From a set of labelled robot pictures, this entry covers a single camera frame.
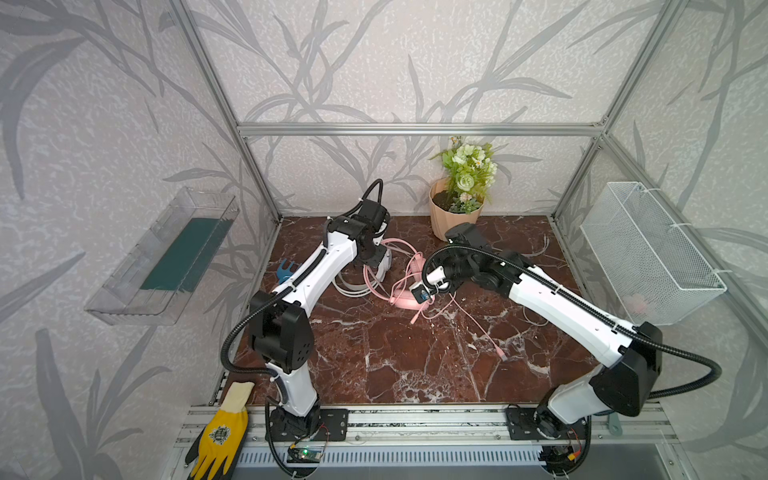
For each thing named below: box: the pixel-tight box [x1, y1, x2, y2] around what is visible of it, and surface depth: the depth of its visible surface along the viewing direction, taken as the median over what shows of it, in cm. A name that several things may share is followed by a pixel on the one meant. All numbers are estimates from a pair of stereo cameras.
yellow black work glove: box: [185, 382, 255, 480], surface depth 71 cm
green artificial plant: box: [429, 135, 498, 214], surface depth 98 cm
